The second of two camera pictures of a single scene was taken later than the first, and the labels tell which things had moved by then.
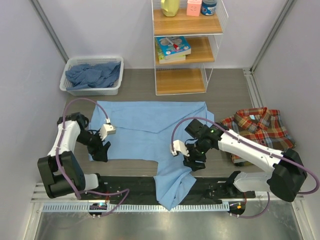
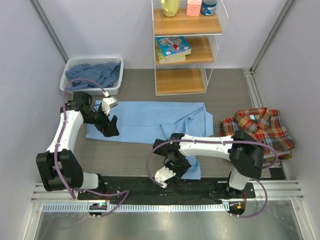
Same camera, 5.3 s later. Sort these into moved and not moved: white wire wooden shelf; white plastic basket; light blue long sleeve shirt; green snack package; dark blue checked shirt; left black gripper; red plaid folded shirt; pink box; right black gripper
Moved: light blue long sleeve shirt; right black gripper; left black gripper
Not moved: white wire wooden shelf; red plaid folded shirt; pink box; white plastic basket; dark blue checked shirt; green snack package
